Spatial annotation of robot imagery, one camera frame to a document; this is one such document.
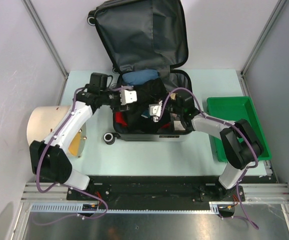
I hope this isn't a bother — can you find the beige wooden block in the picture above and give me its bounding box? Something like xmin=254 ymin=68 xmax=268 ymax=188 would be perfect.
xmin=169 ymin=92 xmax=177 ymax=101

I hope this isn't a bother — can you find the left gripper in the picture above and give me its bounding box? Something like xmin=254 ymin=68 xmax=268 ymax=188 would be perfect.
xmin=99 ymin=82 xmax=130 ymax=113

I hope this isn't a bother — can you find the black clothing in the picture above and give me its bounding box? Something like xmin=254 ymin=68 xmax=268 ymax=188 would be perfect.
xmin=124 ymin=78 xmax=171 ymax=134

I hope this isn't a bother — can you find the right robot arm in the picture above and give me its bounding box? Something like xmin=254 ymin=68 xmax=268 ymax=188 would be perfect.
xmin=160 ymin=87 xmax=264 ymax=201

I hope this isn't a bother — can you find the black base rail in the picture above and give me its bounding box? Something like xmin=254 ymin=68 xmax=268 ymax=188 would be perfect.
xmin=66 ymin=174 xmax=278 ymax=218

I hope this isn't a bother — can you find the blue cloth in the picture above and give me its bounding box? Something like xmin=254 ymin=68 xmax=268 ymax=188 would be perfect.
xmin=122 ymin=69 xmax=159 ymax=86

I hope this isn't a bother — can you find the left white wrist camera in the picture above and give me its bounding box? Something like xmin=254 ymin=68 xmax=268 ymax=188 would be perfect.
xmin=120 ymin=89 xmax=138 ymax=105

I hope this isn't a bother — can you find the white black space suitcase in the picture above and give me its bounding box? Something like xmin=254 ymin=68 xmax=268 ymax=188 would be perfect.
xmin=87 ymin=0 xmax=192 ymax=145

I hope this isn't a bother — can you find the teal cream sock towel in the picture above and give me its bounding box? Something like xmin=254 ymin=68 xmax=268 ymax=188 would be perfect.
xmin=141 ymin=109 xmax=151 ymax=118

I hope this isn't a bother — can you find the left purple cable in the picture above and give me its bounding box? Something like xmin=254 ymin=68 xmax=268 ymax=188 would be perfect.
xmin=32 ymin=86 xmax=134 ymax=227

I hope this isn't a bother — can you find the grey slotted cable duct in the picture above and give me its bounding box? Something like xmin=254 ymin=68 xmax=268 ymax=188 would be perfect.
xmin=28 ymin=201 xmax=220 ymax=214

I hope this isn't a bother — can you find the white square box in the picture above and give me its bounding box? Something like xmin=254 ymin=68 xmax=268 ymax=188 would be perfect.
xmin=173 ymin=120 xmax=186 ymax=131

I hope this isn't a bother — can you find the green plastic tray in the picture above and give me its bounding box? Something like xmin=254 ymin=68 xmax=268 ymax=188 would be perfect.
xmin=206 ymin=96 xmax=273 ymax=163

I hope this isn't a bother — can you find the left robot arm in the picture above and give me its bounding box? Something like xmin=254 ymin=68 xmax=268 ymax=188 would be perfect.
xmin=29 ymin=72 xmax=138 ymax=200

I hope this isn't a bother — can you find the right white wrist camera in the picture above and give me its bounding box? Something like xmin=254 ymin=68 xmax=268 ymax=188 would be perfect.
xmin=148 ymin=100 xmax=163 ymax=123

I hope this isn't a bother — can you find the beige drum with orange lid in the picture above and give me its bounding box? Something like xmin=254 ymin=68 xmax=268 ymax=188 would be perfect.
xmin=26 ymin=105 xmax=87 ymax=158

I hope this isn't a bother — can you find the red cloth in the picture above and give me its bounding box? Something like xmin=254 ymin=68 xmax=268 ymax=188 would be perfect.
xmin=114 ymin=112 xmax=128 ymax=127

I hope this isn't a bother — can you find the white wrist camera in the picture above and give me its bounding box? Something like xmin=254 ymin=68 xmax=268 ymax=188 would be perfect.
xmin=148 ymin=100 xmax=163 ymax=123
xmin=120 ymin=89 xmax=138 ymax=105

